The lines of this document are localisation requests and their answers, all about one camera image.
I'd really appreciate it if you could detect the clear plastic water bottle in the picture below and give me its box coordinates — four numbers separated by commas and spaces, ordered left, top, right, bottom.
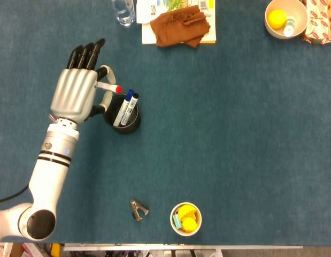
111, 0, 137, 27

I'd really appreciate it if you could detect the small cream cup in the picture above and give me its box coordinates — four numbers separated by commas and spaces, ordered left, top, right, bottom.
170, 202, 203, 237

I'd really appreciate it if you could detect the large cream bowl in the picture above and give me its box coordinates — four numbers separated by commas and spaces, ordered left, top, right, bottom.
264, 0, 308, 40

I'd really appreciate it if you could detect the yellow ball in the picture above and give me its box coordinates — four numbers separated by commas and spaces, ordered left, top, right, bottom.
267, 9, 288, 29

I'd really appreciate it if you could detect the small white bottle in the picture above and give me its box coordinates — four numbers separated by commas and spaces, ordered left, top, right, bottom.
283, 16, 296, 37

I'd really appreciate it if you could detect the black cap whiteboard marker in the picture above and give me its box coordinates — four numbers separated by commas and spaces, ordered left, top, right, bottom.
120, 93, 140, 126

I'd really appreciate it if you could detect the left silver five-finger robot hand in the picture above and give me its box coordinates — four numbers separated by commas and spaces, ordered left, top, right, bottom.
49, 38, 118, 124

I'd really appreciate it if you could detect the white printed plastic bag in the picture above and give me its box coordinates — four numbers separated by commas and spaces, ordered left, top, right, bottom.
135, 0, 209, 24

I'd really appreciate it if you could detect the dark metal staple remover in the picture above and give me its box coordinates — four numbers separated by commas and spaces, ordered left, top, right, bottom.
129, 199, 150, 222

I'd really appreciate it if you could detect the blue cap whiteboard marker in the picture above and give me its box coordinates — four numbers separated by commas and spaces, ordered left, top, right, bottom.
113, 89, 136, 127

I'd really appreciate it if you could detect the red cap whiteboard marker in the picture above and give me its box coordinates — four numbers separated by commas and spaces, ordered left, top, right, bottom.
96, 82, 123, 94

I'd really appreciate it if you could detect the blue felt table cover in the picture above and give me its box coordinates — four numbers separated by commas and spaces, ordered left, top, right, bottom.
0, 0, 331, 247

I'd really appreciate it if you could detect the red patterned paper snack bag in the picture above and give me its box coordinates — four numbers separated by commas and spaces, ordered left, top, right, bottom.
301, 0, 331, 45

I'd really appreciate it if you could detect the yellow round eggshell toy half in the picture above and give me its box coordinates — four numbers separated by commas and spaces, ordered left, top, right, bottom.
181, 216, 198, 232

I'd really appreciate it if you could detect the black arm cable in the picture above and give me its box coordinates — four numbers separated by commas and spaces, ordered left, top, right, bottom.
0, 184, 30, 206

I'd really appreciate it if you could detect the white book with yellow edge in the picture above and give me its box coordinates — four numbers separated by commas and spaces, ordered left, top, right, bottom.
141, 0, 217, 45

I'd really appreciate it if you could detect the brown folded cloth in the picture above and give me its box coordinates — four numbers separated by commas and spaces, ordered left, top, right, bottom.
149, 5, 211, 49

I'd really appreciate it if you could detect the yellow cracked eggshell toy half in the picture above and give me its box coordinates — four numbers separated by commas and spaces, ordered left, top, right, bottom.
178, 204, 198, 219

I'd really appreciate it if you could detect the black mesh pen holder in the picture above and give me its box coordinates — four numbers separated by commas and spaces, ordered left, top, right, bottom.
103, 93, 142, 135

